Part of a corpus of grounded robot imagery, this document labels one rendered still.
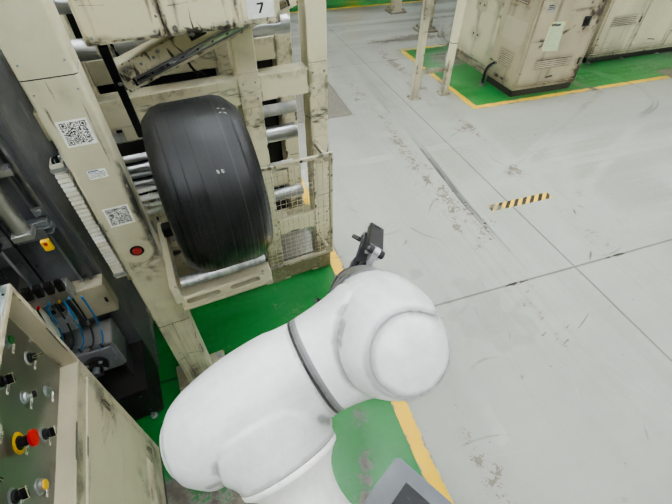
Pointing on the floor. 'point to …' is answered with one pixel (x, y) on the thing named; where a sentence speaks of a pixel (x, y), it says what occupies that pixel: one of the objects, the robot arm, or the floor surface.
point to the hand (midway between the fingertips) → (341, 272)
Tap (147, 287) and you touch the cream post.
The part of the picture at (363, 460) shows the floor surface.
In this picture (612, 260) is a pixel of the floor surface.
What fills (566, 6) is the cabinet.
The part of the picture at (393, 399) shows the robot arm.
